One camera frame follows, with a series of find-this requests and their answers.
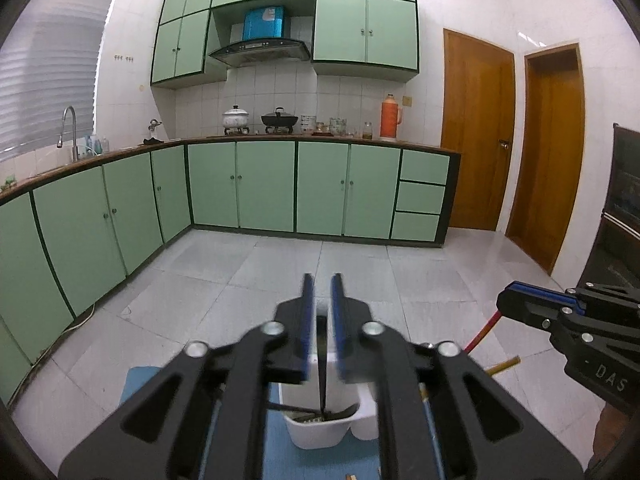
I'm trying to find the white floor cable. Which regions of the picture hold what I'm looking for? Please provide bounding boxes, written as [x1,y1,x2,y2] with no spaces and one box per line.
[30,302,96,366]

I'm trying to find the black glass-front cabinet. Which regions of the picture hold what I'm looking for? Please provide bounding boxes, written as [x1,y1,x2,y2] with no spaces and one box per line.
[575,122,640,306]

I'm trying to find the white two-compartment utensil holder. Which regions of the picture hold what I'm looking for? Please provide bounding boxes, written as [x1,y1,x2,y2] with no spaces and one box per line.
[277,350,381,451]

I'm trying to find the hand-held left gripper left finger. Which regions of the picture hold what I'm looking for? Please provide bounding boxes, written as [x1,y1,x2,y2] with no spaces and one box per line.
[57,272,318,480]

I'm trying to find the white enamel pot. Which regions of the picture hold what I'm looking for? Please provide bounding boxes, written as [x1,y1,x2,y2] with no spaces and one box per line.
[222,105,250,135]

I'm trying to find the white window blind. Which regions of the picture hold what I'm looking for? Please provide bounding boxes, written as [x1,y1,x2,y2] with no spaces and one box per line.
[0,0,122,163]

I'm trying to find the black range hood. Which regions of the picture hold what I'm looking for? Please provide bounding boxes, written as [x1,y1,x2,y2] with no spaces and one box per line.
[208,39,312,68]

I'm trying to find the green base cabinets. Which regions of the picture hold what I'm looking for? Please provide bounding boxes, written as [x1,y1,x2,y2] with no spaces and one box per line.
[0,137,461,406]

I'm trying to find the orange thermos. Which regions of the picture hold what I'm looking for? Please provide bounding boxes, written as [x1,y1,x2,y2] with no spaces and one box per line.
[379,93,404,142]

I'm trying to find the blue hood cover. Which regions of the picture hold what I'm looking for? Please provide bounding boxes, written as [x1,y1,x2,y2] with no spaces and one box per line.
[243,6,287,42]

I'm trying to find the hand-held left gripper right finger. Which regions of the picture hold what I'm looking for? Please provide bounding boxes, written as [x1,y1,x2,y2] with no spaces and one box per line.
[331,272,586,480]

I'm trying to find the metal kitchen faucet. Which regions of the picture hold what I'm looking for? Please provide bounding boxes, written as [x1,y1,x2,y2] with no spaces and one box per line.
[56,106,80,162]

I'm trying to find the green wall cabinets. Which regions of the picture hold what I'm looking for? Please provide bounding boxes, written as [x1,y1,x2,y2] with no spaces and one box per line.
[150,0,420,90]

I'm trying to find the wooden side door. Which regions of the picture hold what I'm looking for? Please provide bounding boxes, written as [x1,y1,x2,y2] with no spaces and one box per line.
[505,43,586,276]

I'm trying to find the black spoon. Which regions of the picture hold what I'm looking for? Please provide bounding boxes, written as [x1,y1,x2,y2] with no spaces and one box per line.
[267,399,311,414]

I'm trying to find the black wok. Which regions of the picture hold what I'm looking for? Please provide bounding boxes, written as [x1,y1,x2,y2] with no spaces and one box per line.
[260,107,300,133]

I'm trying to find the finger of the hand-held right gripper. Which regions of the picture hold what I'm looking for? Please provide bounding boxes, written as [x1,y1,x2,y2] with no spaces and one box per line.
[565,282,640,314]
[496,283,581,332]

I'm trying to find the plain bamboo chopstick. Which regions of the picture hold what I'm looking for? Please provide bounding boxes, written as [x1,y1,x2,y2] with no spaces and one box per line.
[487,357,521,376]

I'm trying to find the bottles by sink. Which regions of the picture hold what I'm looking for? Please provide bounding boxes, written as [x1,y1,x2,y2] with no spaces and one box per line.
[85,132,111,156]

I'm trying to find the blue table mat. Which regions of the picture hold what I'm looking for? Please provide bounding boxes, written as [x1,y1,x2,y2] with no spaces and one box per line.
[122,366,386,480]

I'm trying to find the closed wooden door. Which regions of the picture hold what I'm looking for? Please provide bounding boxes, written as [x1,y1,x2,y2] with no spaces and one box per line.
[440,28,516,232]

